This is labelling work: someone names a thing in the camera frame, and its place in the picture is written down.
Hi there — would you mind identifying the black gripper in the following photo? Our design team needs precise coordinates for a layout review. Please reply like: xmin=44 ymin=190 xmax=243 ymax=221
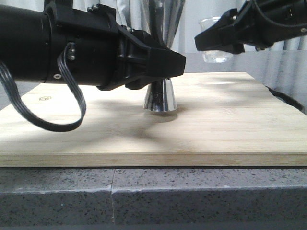
xmin=194 ymin=0 xmax=307 ymax=54
xmin=44 ymin=3 xmax=186 ymax=91

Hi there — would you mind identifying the clear glass beaker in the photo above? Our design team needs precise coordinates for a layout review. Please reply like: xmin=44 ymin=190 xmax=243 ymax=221
xmin=199 ymin=16 xmax=233 ymax=63

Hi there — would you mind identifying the silver double-cone jigger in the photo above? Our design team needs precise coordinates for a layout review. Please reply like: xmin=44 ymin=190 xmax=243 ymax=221
xmin=141 ymin=0 xmax=186 ymax=112

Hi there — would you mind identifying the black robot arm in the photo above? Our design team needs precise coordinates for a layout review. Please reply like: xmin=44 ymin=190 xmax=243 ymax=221
xmin=0 ymin=0 xmax=186 ymax=91

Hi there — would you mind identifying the grey curtain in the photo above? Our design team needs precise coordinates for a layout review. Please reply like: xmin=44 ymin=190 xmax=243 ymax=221
xmin=71 ymin=0 xmax=307 ymax=54

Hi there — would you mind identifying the light wooden cutting board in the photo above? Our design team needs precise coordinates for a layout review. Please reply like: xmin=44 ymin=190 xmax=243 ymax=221
xmin=0 ymin=72 xmax=307 ymax=167

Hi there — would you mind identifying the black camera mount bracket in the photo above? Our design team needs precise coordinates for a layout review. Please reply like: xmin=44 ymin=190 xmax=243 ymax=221
xmin=44 ymin=0 xmax=73 ymax=9

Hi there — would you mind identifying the black ribbon cable long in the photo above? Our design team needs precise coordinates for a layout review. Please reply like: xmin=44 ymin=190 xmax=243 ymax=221
xmin=0 ymin=58 xmax=86 ymax=132

